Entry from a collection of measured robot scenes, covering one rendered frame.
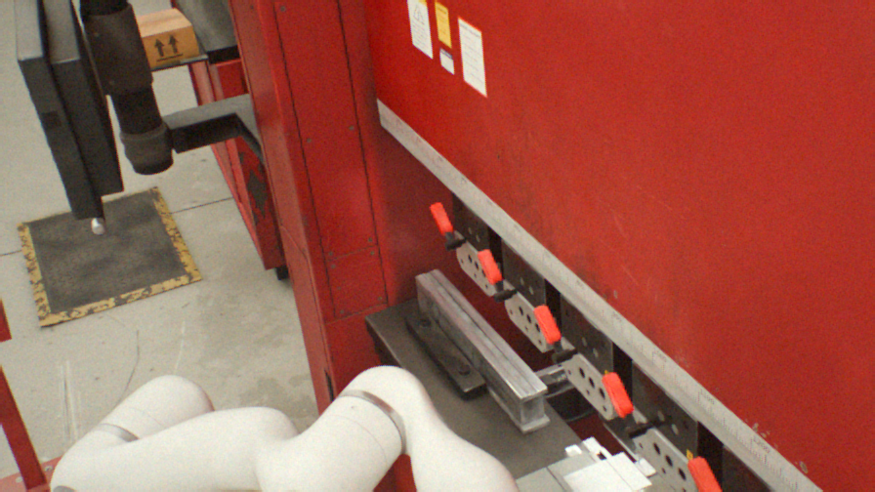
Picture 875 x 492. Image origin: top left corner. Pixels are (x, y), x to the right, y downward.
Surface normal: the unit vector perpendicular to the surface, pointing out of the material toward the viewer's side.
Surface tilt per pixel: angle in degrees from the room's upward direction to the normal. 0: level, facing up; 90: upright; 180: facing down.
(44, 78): 90
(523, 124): 90
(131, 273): 0
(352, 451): 41
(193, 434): 35
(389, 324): 0
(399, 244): 90
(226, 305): 0
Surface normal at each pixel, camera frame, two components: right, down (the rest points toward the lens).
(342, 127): 0.43, 0.44
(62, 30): -0.11, -0.84
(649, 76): -0.90, 0.31
